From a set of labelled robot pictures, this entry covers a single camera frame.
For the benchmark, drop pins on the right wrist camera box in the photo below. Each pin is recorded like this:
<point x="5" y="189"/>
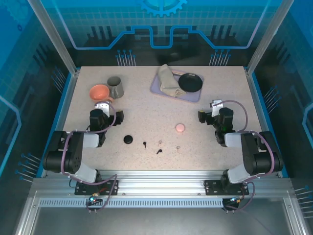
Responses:
<point x="216" y="106"/>

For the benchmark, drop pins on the wooden utensil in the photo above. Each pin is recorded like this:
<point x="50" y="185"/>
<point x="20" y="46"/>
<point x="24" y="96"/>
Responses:
<point x="177" y="72"/>

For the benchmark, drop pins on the blue table side rail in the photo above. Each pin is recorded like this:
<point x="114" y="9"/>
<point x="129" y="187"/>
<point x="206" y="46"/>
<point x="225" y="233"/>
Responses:
<point x="61" y="110"/>
<point x="264" y="110"/>

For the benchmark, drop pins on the lavender plastic tray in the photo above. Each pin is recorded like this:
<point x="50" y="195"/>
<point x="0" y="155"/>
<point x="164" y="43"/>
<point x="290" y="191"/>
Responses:
<point x="193" y="96"/>

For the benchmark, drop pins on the black round plate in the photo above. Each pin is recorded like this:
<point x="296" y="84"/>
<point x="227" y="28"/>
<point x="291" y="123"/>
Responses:
<point x="190" y="82"/>

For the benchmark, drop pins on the beige folded cloth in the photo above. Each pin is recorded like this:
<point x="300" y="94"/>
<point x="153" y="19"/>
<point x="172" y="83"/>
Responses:
<point x="167" y="80"/>

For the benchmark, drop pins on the pink earbud charging case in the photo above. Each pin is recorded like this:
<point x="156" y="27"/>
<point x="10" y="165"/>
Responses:
<point x="180" y="127"/>

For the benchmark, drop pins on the small black screw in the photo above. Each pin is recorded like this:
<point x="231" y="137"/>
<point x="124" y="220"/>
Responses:
<point x="145" y="144"/>
<point x="159" y="151"/>

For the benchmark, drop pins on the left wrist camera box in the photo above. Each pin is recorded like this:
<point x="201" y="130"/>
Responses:
<point x="103" y="107"/>

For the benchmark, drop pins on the orange ceramic cup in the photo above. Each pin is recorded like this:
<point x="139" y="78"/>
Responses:
<point x="99" y="93"/>

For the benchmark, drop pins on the black earbud charging case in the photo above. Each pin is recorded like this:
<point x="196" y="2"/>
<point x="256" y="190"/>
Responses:
<point x="128" y="139"/>

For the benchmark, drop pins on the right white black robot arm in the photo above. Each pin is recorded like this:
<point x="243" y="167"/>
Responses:
<point x="252" y="151"/>

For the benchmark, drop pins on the aluminium frame post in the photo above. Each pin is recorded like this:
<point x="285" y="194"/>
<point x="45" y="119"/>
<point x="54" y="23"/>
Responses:
<point x="267" y="36"/>
<point x="55" y="36"/>

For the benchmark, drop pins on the small connector with LED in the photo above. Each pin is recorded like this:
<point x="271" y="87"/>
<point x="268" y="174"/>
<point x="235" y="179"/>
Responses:
<point x="92" y="199"/>
<point x="236" y="199"/>

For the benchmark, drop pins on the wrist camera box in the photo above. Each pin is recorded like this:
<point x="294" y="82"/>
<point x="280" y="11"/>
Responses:
<point x="216" y="106"/>
<point x="103" y="107"/>

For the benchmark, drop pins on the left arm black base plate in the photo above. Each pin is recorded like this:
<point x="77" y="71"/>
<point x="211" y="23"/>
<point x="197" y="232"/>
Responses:
<point x="80" y="189"/>

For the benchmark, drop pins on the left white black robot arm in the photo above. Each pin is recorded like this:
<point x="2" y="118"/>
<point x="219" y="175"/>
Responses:
<point x="73" y="151"/>

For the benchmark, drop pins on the aluminium mounting rail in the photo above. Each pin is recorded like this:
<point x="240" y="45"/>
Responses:
<point x="159" y="182"/>

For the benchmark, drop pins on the grey ceramic mug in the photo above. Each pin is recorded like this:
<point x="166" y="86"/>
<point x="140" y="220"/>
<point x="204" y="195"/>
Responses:
<point x="117" y="91"/>

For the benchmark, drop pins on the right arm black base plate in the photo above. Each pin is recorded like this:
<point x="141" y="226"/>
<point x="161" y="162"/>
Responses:
<point x="212" y="187"/>

